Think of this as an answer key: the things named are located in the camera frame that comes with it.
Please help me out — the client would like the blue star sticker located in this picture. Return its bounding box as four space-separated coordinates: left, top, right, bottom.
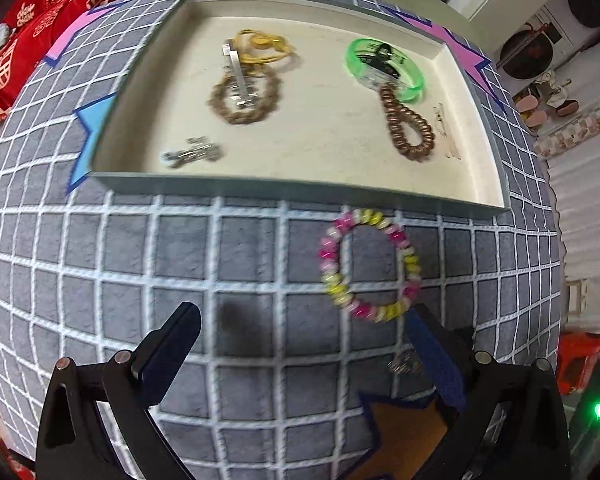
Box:
69 92 118 195

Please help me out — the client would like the orange star sticker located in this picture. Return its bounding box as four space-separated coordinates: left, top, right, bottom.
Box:
357 390 453 480

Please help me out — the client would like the grey checked tablecloth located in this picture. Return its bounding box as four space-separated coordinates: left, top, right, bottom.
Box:
0 0 566 480

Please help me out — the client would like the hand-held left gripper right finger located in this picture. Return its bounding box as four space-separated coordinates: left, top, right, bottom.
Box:
405 305 573 480

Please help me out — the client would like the red orange bag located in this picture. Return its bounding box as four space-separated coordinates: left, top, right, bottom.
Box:
557 332 600 396

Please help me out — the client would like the small silver earring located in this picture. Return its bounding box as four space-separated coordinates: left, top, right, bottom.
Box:
386 352 423 376

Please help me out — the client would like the black hair claw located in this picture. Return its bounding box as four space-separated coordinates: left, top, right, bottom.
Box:
357 45 406 81

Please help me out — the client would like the small pink star sticker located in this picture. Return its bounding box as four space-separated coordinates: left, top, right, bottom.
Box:
45 2 123 68

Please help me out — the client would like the white washing machine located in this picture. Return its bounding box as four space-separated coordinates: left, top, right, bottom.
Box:
495 5 581 81

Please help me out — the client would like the brown coil hair tie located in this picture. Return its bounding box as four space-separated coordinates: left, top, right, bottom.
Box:
378 85 435 162

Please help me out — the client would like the beige jewelry tray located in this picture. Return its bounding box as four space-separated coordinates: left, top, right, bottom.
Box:
87 0 512 218

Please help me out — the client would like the white sandal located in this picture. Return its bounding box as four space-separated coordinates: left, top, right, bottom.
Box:
532 72 573 98

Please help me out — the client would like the pink yellow beaded bracelet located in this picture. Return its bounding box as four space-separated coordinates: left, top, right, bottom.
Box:
320 208 422 323

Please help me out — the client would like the brown scrunchie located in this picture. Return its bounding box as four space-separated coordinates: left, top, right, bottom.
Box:
209 65 281 126

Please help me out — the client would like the brown slipper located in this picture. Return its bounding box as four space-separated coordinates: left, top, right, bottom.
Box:
547 100 578 120

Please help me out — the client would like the green translucent bangle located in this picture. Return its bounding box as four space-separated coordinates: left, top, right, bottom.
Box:
346 37 427 102

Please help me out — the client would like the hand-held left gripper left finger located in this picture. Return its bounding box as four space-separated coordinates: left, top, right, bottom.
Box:
36 301 202 480

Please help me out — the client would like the grey white knitted cloth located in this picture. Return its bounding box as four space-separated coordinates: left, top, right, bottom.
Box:
0 22 16 58

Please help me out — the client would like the pile of red printed quilts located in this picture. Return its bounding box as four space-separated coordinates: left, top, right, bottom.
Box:
0 0 156 131

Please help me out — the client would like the small silver hair clip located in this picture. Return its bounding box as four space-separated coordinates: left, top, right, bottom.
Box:
161 136 223 167

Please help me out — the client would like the pink slipper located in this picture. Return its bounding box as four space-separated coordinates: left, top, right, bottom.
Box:
516 95 548 126

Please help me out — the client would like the large pink star sticker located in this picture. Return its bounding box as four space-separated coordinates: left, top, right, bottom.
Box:
390 7 506 111

